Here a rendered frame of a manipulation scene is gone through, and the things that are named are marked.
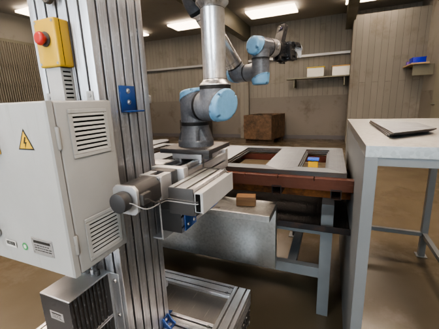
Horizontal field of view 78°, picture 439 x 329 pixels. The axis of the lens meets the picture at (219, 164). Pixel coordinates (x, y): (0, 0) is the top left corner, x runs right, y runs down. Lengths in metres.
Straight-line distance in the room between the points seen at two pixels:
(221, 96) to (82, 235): 0.61
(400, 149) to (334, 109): 7.72
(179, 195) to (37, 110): 0.43
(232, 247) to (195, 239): 0.24
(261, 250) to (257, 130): 6.38
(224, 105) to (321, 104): 7.84
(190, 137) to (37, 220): 0.58
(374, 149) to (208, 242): 1.06
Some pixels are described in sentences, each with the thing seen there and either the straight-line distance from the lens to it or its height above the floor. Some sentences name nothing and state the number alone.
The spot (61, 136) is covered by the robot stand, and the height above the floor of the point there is 1.14.
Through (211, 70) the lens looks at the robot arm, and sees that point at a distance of 1.01.
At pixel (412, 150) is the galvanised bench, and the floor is 1.04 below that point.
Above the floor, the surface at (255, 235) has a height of 0.49.
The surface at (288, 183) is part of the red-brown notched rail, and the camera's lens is 1.45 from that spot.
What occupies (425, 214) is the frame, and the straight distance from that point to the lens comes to 2.55.
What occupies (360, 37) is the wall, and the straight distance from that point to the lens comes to 7.99.
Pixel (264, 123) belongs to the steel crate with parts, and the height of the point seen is 0.58.
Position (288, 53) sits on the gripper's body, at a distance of 1.36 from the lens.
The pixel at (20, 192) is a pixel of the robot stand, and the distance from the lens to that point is 0.91.
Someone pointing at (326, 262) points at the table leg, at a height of 0.34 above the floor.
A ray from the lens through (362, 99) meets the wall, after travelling 7.88.
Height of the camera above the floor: 1.21
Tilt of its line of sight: 13 degrees down
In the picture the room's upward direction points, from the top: 2 degrees counter-clockwise
